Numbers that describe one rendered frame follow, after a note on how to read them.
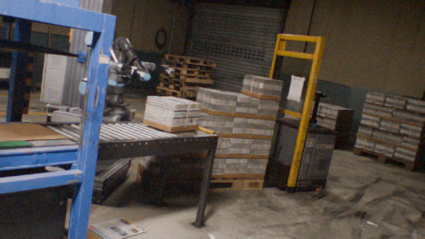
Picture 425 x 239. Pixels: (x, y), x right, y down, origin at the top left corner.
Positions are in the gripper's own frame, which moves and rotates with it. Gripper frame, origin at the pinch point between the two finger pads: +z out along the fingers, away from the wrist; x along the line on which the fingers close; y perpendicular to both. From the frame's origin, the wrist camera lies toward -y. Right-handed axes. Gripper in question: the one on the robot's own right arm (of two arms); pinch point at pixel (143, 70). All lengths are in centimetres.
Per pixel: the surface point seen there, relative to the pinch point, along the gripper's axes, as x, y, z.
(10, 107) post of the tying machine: 78, 48, -38
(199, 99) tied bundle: -138, 10, -30
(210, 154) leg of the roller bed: -51, 53, 47
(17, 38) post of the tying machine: 83, 2, -39
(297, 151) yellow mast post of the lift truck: -221, 41, 65
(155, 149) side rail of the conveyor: 15, 53, 40
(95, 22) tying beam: 103, -12, 49
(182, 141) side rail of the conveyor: -11, 45, 43
